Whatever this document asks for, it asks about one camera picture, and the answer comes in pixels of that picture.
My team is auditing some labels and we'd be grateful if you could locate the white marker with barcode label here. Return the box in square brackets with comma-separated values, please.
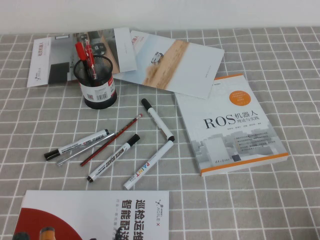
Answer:
[43, 128, 110, 161]

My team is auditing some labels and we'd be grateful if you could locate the black mesh pen holder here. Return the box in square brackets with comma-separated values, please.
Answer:
[73, 55, 118, 110]

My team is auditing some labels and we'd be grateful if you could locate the silver grey pen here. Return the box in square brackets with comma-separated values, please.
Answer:
[56, 132, 116, 167]

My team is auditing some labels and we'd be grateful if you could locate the red transparent ballpoint pen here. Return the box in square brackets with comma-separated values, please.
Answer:
[83, 41, 98, 81]

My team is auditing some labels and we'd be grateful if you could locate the plain white marker black cap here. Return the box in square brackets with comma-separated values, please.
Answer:
[141, 98, 176, 143]

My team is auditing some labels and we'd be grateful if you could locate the red black striped pencil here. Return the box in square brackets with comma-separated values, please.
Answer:
[79, 113, 144, 167]

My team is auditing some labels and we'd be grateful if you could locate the white paint marker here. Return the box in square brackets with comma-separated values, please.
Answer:
[122, 140, 174, 190]

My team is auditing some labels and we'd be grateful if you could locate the brochure with desert photo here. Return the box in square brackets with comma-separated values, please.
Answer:
[113, 30, 225, 100]

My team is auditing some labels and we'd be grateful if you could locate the white board marker black cap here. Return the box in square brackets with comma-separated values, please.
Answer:
[86, 133, 141, 183]

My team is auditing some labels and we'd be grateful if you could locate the white orange ROS book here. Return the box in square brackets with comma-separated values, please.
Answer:
[174, 73, 290, 178]

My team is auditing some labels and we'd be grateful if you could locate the red cap marker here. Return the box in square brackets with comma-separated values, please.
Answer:
[74, 41, 92, 76]

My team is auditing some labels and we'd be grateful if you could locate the white red AgileX brochure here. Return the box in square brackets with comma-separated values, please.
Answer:
[11, 189, 170, 240]

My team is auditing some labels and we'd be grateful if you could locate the brochure with office photo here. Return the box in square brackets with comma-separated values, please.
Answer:
[26, 27, 138, 88]

